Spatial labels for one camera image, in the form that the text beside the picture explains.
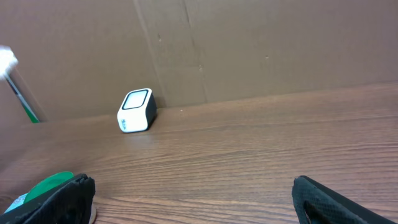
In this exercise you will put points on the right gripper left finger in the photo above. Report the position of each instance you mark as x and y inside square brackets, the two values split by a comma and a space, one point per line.
[59, 202]

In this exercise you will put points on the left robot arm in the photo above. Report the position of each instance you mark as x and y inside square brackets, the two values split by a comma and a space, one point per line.
[8, 61]

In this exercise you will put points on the cardboard back wall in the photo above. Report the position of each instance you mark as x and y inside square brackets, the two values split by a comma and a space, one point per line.
[80, 58]

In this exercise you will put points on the white barcode scanner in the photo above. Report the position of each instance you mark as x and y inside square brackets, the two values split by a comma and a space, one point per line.
[137, 111]

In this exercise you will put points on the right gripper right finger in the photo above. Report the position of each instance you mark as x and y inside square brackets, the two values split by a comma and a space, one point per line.
[316, 204]

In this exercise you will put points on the green lid jar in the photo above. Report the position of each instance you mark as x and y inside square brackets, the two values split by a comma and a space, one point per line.
[46, 185]

